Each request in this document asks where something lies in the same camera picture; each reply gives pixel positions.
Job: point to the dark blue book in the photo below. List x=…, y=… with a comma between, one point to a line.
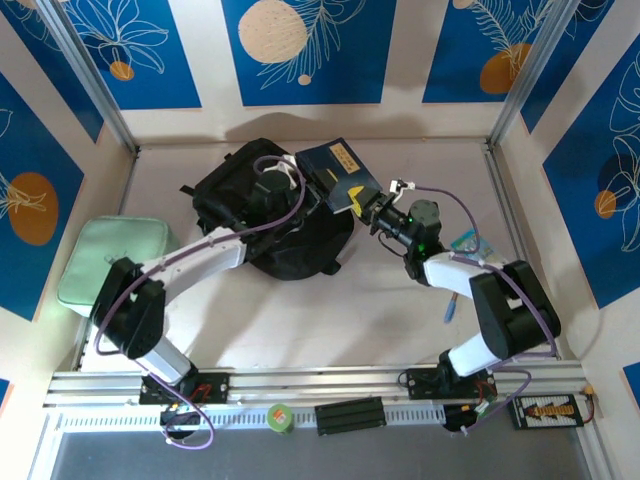
x=332, y=172

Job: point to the black student backpack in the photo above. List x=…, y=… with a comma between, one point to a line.
x=295, y=255

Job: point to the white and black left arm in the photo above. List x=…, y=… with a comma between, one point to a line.
x=200, y=252

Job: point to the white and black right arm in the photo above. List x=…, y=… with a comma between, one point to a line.
x=500, y=305

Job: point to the blue tissue pack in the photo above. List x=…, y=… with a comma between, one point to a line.
x=472, y=246

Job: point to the blue pen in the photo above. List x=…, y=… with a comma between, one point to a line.
x=451, y=307

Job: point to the light green zip pouch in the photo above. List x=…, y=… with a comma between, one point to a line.
x=100, y=260

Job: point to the black ribbed block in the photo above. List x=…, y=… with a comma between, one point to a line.
x=350, y=416

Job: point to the green tape roll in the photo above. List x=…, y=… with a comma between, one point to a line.
x=280, y=418

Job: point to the black power distribution board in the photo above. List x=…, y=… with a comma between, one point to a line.
x=545, y=412

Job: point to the grey metal sheet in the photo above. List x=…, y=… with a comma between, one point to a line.
x=310, y=457

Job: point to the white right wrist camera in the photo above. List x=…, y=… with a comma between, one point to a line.
x=401, y=186

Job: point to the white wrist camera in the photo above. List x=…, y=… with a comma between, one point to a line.
x=401, y=186
x=280, y=166

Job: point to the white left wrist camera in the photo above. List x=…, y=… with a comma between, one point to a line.
x=280, y=166

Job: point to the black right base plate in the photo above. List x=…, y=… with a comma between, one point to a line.
x=425, y=384

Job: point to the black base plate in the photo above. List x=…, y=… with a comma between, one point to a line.
x=425, y=384
x=215, y=387

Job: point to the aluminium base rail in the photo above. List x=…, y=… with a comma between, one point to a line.
x=310, y=382

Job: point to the aluminium frame post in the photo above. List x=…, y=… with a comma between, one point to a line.
x=85, y=70
x=530, y=70

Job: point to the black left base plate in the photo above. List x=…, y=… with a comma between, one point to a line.
x=215, y=387

